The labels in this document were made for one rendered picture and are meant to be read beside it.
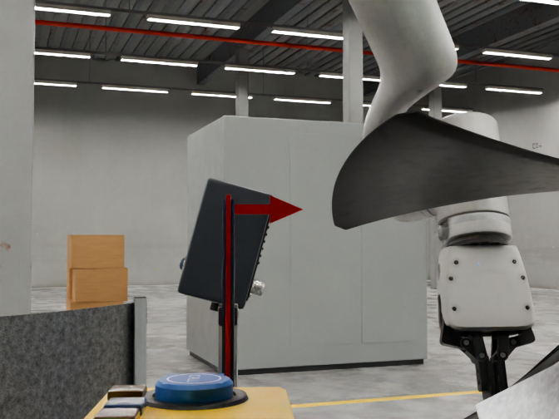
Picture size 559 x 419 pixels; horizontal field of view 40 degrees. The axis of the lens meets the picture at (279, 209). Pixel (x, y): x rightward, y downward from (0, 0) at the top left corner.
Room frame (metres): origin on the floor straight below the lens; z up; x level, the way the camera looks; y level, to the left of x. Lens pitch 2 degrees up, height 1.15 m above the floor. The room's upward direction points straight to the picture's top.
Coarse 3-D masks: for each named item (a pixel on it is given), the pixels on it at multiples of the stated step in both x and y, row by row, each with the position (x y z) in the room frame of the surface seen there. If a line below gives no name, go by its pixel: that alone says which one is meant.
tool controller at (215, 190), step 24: (216, 192) 1.22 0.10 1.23; (240, 192) 1.22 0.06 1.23; (264, 192) 1.23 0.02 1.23; (216, 216) 1.22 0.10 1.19; (240, 216) 1.22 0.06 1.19; (264, 216) 1.22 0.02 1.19; (192, 240) 1.22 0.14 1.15; (216, 240) 1.22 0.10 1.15; (240, 240) 1.22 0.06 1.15; (264, 240) 1.25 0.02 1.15; (192, 264) 1.22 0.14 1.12; (216, 264) 1.22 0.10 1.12; (240, 264) 1.22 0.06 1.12; (192, 288) 1.22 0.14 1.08; (216, 288) 1.22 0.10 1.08; (240, 288) 1.22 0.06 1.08
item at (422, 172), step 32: (384, 128) 0.54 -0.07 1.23; (416, 128) 0.54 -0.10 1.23; (448, 128) 0.53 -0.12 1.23; (352, 160) 0.60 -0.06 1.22; (384, 160) 0.60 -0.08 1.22; (416, 160) 0.60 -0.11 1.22; (448, 160) 0.59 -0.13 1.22; (480, 160) 0.59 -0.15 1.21; (512, 160) 0.58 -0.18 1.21; (544, 160) 0.57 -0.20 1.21; (352, 192) 0.66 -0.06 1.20; (384, 192) 0.67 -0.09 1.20; (416, 192) 0.67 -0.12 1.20; (448, 192) 0.68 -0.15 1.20; (480, 192) 0.68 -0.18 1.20; (512, 192) 0.69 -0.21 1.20; (352, 224) 0.73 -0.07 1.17
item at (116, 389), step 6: (114, 390) 0.39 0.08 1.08; (120, 390) 0.39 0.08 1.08; (126, 390) 0.39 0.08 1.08; (132, 390) 0.39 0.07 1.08; (138, 390) 0.39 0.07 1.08; (144, 390) 0.39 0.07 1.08; (108, 396) 0.39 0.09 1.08; (114, 396) 0.39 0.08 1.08; (120, 396) 0.39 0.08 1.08; (126, 396) 0.39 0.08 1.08; (132, 396) 0.39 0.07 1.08; (138, 396) 0.39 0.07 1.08; (144, 396) 0.39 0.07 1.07
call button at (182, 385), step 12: (156, 384) 0.39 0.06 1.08; (168, 384) 0.38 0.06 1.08; (180, 384) 0.38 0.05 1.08; (192, 384) 0.38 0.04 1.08; (204, 384) 0.38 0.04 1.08; (216, 384) 0.39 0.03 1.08; (228, 384) 0.39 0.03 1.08; (156, 396) 0.39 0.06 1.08; (168, 396) 0.38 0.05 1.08; (180, 396) 0.38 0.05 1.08; (192, 396) 0.38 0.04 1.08; (204, 396) 0.38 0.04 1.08; (216, 396) 0.38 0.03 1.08; (228, 396) 0.39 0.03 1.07
